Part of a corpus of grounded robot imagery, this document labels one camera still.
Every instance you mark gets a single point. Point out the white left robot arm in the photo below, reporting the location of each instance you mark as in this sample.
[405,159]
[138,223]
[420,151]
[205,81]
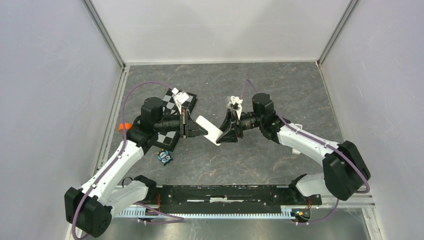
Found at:
[92,207]

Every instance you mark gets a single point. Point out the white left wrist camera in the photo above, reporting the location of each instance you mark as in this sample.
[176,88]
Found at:
[180,97]

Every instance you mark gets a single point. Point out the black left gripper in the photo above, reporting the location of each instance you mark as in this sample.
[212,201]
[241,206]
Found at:
[188,127]

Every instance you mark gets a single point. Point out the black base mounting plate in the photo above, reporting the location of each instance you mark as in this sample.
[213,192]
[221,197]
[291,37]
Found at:
[226,199]

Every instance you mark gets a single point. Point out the white slotted cable duct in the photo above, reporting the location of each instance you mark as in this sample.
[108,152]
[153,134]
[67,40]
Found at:
[139,212]

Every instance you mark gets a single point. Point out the black white chessboard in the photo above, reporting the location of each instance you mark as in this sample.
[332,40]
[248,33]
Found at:
[169,139]

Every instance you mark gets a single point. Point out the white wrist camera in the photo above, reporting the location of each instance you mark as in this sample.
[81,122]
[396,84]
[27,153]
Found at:
[180,97]
[234,103]

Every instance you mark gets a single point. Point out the white remote control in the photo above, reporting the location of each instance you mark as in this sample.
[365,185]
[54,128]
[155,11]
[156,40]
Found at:
[213,132]

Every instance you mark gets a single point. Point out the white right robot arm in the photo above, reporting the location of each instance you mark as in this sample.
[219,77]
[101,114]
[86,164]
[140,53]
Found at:
[344,171]

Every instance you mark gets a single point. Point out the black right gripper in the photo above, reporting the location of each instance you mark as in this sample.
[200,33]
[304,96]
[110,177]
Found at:
[232,128]

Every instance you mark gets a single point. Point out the blue owl eraser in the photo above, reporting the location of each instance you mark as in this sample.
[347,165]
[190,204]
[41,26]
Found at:
[164,157]

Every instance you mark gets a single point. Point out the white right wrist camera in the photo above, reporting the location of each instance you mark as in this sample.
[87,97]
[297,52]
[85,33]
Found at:
[234,103]

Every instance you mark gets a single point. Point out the orange tape roll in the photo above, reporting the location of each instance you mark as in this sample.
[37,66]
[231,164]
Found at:
[124,127]

